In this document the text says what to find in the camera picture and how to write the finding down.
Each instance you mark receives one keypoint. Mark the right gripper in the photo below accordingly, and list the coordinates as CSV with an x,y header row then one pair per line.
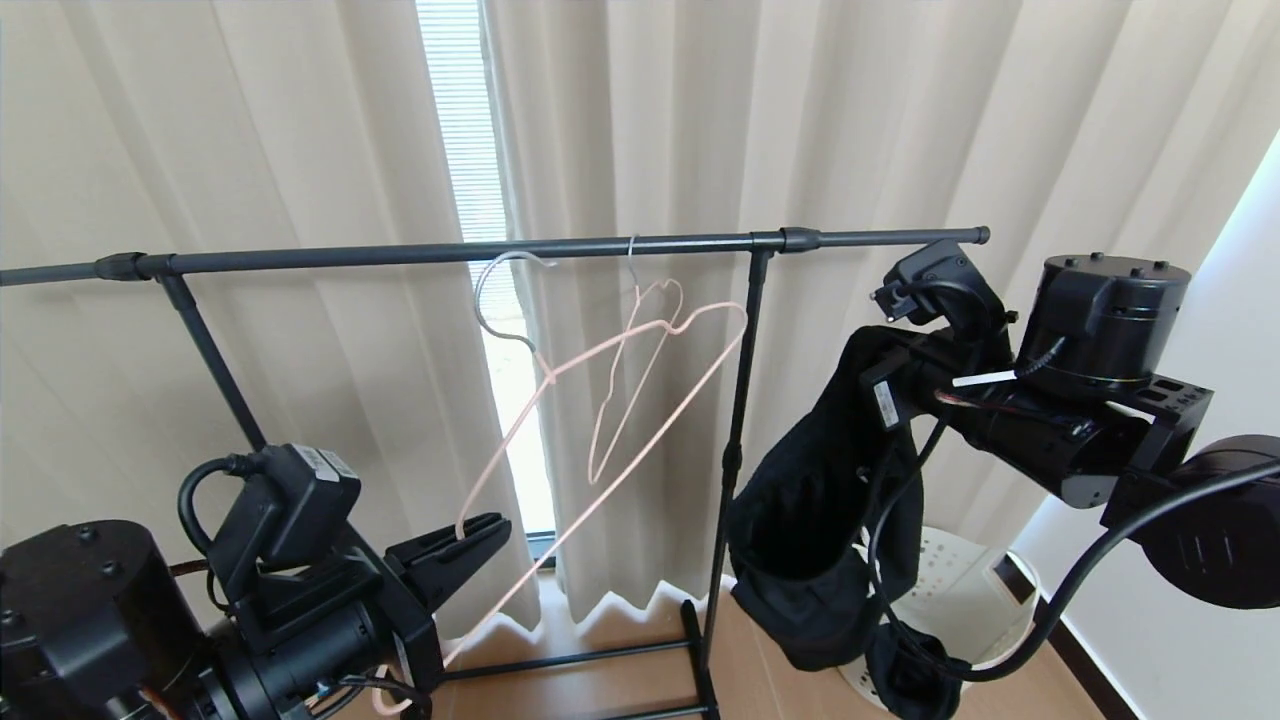
x,y
1040,440

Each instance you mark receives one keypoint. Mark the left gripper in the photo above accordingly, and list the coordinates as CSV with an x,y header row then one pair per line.
x,y
320,660

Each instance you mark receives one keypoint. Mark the black shorts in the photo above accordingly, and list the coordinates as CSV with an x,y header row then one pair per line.
x,y
810,500

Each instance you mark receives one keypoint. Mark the pink clothes hanger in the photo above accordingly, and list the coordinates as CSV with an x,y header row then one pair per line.
x,y
620,345
640,330

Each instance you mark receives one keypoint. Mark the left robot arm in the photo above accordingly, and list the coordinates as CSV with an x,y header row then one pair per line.
x,y
80,620

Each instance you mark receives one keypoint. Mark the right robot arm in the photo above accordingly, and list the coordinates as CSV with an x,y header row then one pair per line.
x,y
1100,320

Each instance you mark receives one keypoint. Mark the white laundry basket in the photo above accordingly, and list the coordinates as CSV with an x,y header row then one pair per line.
x,y
960,590

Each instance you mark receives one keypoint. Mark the black clothes rack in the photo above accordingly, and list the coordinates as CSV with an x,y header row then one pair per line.
x,y
350,253

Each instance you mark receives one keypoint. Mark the black garment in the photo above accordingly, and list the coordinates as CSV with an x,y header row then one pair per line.
x,y
900,670

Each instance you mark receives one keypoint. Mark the beige curtain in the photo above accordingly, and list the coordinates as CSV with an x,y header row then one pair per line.
x,y
200,120
900,100

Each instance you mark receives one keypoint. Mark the window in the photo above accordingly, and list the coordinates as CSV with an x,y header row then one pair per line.
x,y
460,100

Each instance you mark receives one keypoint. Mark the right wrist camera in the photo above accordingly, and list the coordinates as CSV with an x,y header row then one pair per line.
x,y
940,280

